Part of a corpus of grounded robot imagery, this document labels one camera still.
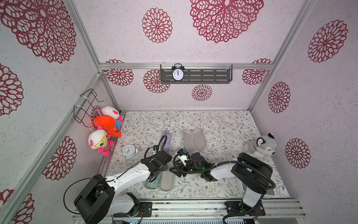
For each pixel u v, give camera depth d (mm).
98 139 800
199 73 937
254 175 467
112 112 944
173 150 973
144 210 735
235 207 744
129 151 922
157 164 671
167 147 945
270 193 747
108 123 897
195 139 1015
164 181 829
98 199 409
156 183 790
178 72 897
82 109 745
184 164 760
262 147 779
